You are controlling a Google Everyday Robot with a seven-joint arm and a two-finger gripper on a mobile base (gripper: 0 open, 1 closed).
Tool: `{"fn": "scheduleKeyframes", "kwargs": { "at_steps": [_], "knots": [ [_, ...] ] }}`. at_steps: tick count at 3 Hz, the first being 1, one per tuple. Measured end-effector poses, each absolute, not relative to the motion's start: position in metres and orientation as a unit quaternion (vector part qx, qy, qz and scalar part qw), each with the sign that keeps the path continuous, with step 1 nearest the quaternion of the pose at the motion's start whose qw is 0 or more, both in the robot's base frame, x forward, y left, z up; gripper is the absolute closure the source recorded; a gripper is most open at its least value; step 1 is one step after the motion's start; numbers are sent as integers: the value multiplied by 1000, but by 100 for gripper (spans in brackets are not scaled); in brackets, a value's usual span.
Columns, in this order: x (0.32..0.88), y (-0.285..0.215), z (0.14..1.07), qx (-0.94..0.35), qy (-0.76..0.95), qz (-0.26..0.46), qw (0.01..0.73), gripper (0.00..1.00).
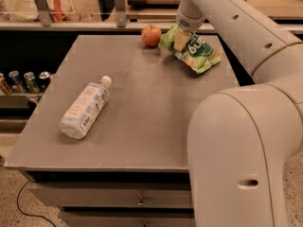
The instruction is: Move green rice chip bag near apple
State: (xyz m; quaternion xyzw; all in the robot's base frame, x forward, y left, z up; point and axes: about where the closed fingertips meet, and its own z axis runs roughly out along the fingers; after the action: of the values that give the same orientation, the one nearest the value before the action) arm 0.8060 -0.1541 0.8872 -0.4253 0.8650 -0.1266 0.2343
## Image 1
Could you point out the middle metal bracket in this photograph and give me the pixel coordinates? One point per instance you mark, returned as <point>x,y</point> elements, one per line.
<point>121,19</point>

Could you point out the dark drink can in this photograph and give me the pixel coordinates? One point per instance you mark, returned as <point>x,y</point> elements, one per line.
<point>45,78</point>

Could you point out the left metal bracket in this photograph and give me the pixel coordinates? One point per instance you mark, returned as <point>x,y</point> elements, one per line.
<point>44,13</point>

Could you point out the lower drawer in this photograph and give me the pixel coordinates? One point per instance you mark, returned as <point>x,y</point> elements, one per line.
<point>127,219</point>

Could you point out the upper drawer with knob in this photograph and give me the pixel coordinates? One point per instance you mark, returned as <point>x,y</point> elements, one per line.
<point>128,195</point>

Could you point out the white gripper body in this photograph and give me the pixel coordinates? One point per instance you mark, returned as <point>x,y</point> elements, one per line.
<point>188,23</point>

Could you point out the red apple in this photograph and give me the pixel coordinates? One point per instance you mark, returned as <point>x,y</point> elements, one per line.
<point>151,35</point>

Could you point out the silver drink can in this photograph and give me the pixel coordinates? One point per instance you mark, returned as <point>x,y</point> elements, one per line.
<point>31,82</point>

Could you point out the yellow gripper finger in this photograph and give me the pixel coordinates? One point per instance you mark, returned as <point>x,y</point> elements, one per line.
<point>181,38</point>

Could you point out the green rice chip bag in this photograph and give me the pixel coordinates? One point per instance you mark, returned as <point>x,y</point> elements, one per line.
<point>197,53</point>

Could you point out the white orange bag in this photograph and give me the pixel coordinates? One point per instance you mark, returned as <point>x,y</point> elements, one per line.
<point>26,10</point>

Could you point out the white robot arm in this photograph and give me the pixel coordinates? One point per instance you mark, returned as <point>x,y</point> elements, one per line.
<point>239,139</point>

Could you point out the grey drawer cabinet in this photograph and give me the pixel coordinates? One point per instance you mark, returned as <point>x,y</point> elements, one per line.
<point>140,135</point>

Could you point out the white plastic bottle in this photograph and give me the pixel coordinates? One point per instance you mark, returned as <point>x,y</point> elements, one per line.
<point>83,112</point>

